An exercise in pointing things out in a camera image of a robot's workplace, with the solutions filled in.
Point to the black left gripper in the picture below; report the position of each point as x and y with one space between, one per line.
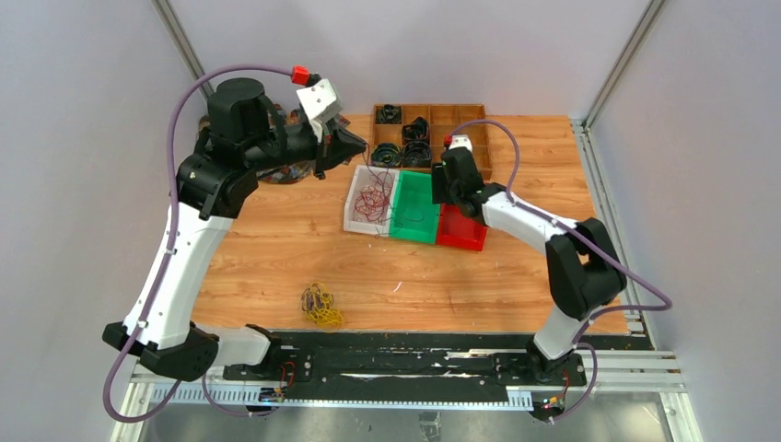
338 145

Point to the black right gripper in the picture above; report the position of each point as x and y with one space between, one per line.
438 180

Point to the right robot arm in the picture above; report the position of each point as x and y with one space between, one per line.
581 260

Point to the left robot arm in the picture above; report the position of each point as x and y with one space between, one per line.
244 137

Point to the rolled dark tie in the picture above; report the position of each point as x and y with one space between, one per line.
388 114
417 154
416 131
386 155

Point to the red plastic bin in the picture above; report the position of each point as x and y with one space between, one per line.
458 231

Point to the plaid cloth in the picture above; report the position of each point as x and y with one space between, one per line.
288 174

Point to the green plastic bin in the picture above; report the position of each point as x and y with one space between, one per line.
414 216

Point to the wooden compartment tray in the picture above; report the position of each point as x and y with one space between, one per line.
442 119

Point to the white plastic bin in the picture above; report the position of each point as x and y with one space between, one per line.
367 209

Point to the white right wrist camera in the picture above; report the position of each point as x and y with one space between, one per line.
460 141

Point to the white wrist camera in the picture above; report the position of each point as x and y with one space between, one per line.
320 103
460 141

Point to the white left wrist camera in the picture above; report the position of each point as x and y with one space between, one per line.
320 103

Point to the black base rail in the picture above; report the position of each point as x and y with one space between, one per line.
416 370

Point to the aluminium frame profile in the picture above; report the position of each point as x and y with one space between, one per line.
640 393

